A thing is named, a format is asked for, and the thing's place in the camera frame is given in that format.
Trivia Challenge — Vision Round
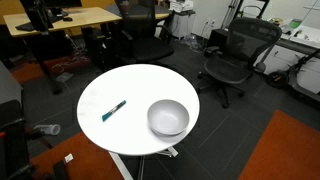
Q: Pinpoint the wooden top desk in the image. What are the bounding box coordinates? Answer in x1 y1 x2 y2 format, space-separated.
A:
3 6 123 94

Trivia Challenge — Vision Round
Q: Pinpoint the green item on desk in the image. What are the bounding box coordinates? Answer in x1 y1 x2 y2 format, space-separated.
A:
288 18 303 30

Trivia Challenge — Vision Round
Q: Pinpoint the small white cabinet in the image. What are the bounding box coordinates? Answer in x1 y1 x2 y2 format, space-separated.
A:
169 10 197 40

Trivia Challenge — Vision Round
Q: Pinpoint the long white cabinet desk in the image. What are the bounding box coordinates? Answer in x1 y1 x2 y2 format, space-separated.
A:
254 16 320 96

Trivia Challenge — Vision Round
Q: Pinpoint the black computer monitor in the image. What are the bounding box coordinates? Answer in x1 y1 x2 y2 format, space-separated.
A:
19 0 83 33

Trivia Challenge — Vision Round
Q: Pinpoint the teal marker pen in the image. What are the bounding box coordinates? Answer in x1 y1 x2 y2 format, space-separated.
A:
101 99 128 123

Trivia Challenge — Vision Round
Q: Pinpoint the black upright post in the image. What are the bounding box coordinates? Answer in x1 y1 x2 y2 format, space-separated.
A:
52 160 69 180

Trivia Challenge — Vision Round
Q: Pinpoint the black keyboard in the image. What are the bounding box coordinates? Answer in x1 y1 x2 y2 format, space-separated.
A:
14 21 38 33

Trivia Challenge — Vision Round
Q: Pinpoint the black computer tower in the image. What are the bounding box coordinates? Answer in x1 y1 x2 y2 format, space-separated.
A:
81 26 113 72

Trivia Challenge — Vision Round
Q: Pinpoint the black mesh office chair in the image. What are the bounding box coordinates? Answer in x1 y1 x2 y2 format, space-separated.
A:
197 17 284 109

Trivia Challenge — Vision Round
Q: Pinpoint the white printer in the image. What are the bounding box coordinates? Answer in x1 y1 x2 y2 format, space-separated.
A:
169 0 195 14

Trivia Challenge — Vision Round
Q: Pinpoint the grey floor power box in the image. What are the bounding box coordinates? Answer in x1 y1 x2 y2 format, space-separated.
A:
54 71 75 84

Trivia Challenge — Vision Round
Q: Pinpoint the black box on floor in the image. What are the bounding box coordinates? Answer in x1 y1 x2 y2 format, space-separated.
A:
209 28 231 51

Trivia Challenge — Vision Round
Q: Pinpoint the black padded office chair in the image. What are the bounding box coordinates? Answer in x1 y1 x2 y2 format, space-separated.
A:
114 0 176 66

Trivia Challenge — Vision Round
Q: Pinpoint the white round bowl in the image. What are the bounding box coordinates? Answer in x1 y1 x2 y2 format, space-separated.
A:
146 98 191 137

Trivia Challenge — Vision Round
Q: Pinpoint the white table base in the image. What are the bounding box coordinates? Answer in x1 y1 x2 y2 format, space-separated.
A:
108 146 179 180

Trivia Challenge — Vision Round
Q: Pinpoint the black electric scooter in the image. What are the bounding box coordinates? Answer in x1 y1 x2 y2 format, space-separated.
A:
264 49 320 108

